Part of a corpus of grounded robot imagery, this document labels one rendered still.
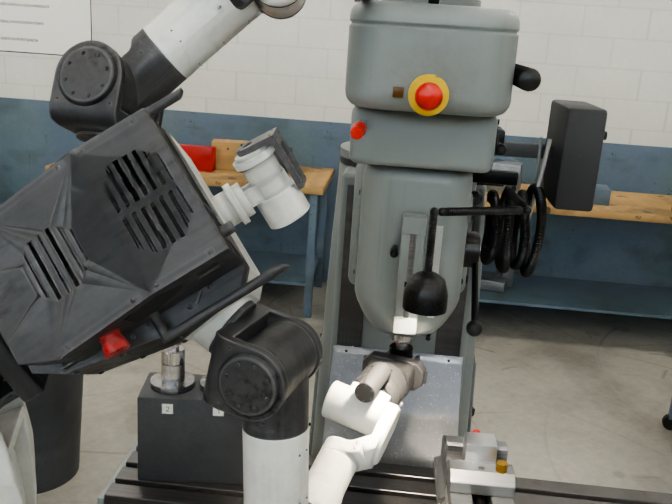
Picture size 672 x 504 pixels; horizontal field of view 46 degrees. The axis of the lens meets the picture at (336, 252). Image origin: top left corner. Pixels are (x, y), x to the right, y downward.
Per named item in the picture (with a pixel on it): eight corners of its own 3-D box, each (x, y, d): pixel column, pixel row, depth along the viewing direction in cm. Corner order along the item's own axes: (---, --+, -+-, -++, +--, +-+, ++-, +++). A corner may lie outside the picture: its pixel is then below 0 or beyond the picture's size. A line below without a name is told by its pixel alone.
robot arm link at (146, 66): (125, 9, 105) (49, 76, 106) (163, 57, 103) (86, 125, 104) (160, 43, 116) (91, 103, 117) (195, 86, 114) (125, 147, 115)
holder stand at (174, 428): (246, 485, 160) (249, 396, 154) (137, 481, 159) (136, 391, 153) (250, 454, 171) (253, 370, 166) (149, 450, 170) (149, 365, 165)
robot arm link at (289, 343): (286, 454, 99) (286, 351, 95) (221, 443, 101) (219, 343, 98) (318, 416, 109) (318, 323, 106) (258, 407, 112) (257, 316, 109)
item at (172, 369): (182, 373, 162) (182, 347, 161) (186, 383, 158) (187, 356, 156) (159, 375, 161) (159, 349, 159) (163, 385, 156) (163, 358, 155)
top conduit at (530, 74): (539, 92, 118) (542, 68, 117) (511, 90, 119) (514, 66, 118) (505, 76, 161) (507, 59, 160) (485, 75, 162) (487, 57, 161)
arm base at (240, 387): (249, 448, 98) (296, 384, 94) (171, 383, 100) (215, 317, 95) (293, 402, 112) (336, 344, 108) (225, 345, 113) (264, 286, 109)
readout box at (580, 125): (598, 213, 161) (614, 110, 155) (553, 209, 162) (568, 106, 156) (578, 194, 180) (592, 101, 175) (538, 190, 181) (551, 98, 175)
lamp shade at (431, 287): (413, 317, 122) (417, 279, 121) (395, 301, 129) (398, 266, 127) (454, 314, 125) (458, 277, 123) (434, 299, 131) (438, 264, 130)
